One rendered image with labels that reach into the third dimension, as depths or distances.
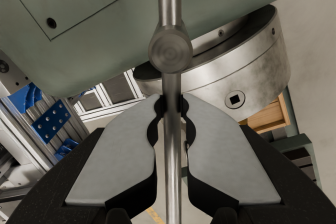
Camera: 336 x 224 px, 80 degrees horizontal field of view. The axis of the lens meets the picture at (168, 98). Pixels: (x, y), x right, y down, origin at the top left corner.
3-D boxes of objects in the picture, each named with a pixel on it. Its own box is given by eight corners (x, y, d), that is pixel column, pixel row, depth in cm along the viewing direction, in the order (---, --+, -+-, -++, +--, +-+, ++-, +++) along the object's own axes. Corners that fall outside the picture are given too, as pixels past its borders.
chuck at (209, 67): (136, 56, 60) (124, 103, 31) (235, 3, 56) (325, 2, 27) (142, 66, 61) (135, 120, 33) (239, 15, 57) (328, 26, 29)
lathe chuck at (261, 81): (142, 66, 61) (135, 120, 33) (239, 15, 57) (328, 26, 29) (156, 90, 65) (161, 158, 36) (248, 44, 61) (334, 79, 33)
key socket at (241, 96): (222, 104, 36) (228, 111, 34) (216, 89, 35) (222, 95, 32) (240, 96, 36) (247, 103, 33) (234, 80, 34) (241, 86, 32)
